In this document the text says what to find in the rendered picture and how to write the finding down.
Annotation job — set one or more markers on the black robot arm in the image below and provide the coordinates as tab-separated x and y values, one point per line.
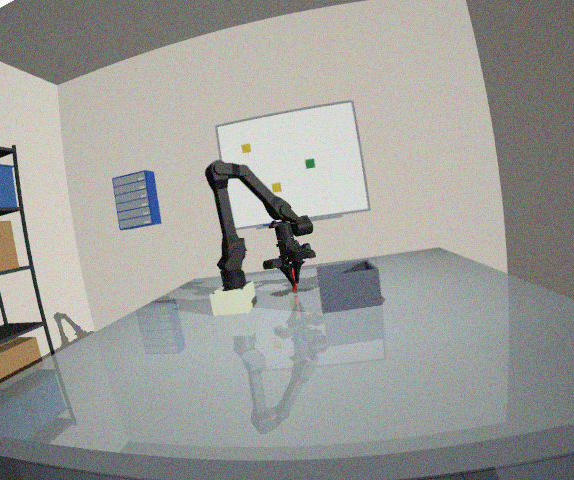
233	247

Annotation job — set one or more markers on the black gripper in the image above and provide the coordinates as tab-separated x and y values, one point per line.
284	264

